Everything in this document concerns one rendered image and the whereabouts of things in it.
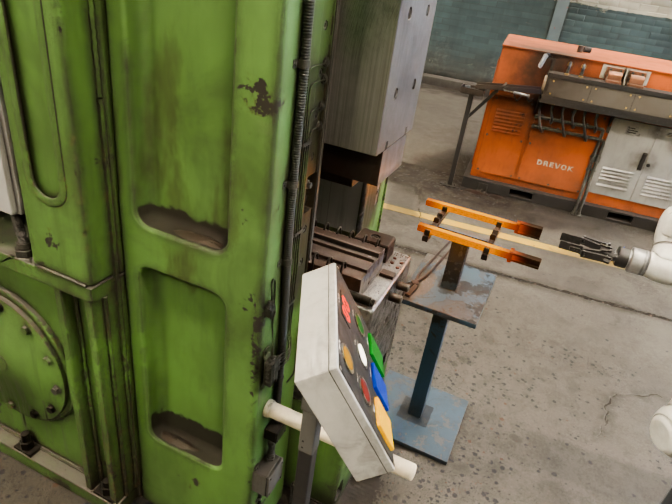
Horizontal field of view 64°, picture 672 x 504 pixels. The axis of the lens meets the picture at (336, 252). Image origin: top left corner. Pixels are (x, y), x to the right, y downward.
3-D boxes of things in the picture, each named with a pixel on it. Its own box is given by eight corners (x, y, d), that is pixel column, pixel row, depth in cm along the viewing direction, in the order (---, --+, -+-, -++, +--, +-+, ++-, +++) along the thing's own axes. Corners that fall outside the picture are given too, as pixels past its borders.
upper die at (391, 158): (401, 165, 156) (407, 133, 152) (377, 186, 140) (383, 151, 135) (274, 131, 169) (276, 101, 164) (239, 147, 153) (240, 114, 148)
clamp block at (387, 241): (393, 253, 184) (396, 236, 181) (385, 264, 177) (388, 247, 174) (360, 243, 187) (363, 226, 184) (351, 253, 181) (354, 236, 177)
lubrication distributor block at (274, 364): (281, 383, 150) (284, 344, 143) (270, 397, 145) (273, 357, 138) (270, 378, 151) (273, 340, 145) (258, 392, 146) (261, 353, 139)
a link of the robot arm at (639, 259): (639, 269, 195) (622, 264, 197) (649, 247, 191) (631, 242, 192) (641, 280, 188) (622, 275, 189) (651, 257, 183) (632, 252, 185)
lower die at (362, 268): (381, 269, 174) (385, 246, 170) (357, 299, 158) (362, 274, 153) (268, 231, 187) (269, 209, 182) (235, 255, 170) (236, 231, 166)
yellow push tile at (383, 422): (390, 420, 110) (377, 395, 107) (394, 450, 103) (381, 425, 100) (382, 422, 110) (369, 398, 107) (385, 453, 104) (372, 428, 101)
